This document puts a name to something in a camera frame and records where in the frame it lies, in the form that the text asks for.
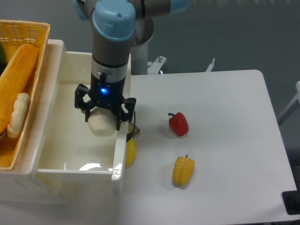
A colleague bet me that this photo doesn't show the white metal bracket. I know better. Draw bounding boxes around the white metal bracket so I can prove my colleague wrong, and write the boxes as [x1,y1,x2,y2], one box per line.
[147,55,167,75]
[205,58,216,72]

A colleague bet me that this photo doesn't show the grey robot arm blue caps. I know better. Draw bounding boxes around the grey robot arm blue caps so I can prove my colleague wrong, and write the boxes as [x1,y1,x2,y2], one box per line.
[73,0,189,130]

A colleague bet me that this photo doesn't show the yellow wicker basket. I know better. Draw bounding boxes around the yellow wicker basket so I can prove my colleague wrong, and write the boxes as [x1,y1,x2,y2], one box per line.
[0,20,50,170]

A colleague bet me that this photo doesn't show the small cream twisted bread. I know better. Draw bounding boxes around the small cream twisted bread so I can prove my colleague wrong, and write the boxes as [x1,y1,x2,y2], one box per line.
[7,93,30,138]

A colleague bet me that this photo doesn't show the white drawer cabinet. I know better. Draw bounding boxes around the white drawer cabinet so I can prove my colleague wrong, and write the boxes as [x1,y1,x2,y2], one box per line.
[0,39,123,203]

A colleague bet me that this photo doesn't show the green vegetable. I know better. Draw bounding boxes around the green vegetable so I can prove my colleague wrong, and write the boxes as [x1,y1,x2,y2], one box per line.
[0,43,6,64]

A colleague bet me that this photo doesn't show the black device at table edge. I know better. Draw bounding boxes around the black device at table edge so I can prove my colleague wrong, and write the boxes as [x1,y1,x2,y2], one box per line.
[282,190,300,215]

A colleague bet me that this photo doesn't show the white frame at right edge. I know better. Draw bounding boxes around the white frame at right edge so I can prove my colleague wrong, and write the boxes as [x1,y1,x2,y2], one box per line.
[277,81,300,126]

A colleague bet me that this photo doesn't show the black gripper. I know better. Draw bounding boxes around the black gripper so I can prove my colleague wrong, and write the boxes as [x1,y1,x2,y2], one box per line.
[75,74,136,131]

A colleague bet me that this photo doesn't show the yellow lemon fruit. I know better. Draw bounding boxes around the yellow lemon fruit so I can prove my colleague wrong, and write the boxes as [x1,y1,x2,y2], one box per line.
[125,138,136,167]

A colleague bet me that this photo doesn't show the white metal bracket left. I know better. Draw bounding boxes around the white metal bracket left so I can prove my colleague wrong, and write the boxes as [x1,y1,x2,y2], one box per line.
[147,55,167,75]

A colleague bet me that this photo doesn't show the red bell pepper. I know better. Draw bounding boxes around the red bell pepper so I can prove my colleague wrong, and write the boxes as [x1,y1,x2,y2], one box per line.
[168,112,189,137]

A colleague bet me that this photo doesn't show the white upper drawer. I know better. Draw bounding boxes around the white upper drawer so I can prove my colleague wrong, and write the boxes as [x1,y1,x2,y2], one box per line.
[37,51,128,182]

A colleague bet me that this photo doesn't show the white metal bracket right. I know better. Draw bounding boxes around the white metal bracket right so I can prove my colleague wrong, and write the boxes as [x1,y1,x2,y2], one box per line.
[205,58,216,72]

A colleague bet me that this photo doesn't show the yellow bell pepper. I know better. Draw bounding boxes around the yellow bell pepper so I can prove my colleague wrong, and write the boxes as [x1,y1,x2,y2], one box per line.
[172,155,195,186]

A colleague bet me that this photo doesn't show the orange baguette bread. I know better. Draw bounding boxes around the orange baguette bread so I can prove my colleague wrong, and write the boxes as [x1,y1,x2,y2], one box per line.
[0,44,38,132]

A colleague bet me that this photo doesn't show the brown item under drawer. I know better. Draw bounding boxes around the brown item under drawer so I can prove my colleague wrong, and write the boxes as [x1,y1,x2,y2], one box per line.
[127,122,141,138]

